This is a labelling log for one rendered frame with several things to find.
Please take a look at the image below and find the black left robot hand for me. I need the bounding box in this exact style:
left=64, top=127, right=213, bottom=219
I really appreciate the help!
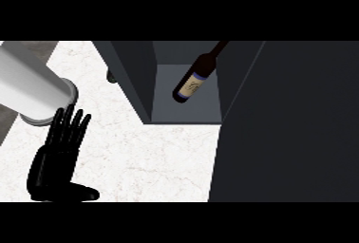
left=26, top=103, right=101, bottom=202

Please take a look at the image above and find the dark grey cabinet door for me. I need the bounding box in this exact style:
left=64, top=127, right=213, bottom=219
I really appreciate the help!
left=207, top=41, right=359, bottom=203

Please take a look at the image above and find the dark grey cabinet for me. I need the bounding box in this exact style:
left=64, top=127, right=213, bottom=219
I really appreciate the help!
left=92, top=41, right=266, bottom=125

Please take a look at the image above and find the white cylinder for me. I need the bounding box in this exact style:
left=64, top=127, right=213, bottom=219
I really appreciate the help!
left=0, top=41, right=80, bottom=127

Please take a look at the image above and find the small dark green object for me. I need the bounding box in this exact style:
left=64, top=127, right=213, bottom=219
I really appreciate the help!
left=105, top=66, right=120, bottom=84

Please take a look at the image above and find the dark wine bottle, beige label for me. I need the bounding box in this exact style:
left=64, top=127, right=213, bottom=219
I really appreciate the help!
left=172, top=41, right=232, bottom=104

